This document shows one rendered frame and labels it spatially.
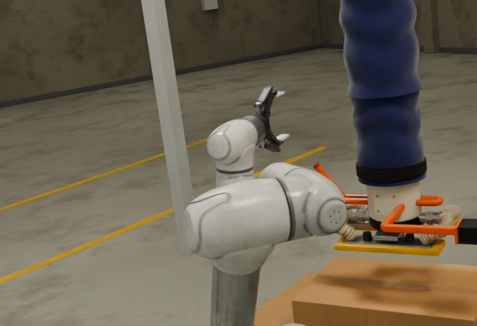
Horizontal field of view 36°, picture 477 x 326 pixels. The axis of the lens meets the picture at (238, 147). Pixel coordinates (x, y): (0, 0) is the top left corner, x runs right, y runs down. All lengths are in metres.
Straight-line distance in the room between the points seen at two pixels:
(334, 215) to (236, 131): 0.60
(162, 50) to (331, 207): 4.10
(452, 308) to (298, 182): 1.06
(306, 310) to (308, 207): 1.12
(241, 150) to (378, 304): 0.77
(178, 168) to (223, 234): 4.18
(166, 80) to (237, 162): 3.51
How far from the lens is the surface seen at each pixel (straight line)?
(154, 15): 5.43
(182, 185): 5.61
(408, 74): 2.33
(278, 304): 3.47
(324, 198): 1.44
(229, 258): 1.45
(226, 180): 2.01
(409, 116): 2.36
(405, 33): 2.32
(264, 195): 1.43
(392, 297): 2.50
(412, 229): 2.22
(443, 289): 2.54
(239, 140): 1.96
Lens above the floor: 2.00
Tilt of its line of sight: 13 degrees down
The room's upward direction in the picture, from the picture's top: 8 degrees counter-clockwise
